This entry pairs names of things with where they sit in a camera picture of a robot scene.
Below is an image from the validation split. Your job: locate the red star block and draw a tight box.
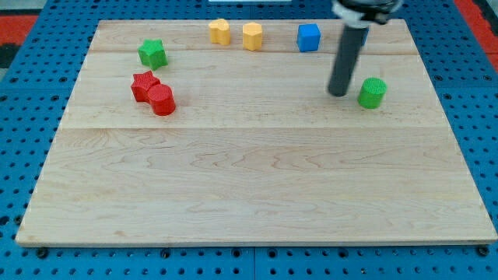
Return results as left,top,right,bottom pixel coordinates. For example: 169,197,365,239
131,71,160,103

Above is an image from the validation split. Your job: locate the green cylinder block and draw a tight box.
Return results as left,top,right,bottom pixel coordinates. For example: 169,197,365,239
357,77,388,109

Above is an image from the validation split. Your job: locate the yellow heart block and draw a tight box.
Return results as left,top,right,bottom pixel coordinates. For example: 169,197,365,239
208,19,231,45

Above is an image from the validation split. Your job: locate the green star block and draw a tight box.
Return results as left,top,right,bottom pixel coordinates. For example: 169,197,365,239
138,39,168,71

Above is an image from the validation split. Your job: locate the blue block behind rod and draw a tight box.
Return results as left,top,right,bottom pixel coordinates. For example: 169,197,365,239
361,27,370,47

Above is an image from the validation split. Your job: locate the red cylinder block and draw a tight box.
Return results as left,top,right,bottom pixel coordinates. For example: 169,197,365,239
147,84,176,116

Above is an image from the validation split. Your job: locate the blue cube block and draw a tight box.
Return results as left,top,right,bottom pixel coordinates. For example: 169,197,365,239
296,23,321,52

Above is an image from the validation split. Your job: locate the wooden board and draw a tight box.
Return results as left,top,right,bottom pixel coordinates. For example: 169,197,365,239
16,19,497,247

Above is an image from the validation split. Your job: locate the yellow hexagon block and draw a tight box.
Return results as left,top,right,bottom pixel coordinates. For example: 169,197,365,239
242,22,263,51

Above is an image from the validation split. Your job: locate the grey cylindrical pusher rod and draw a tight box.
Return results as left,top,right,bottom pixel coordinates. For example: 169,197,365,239
328,26,365,96

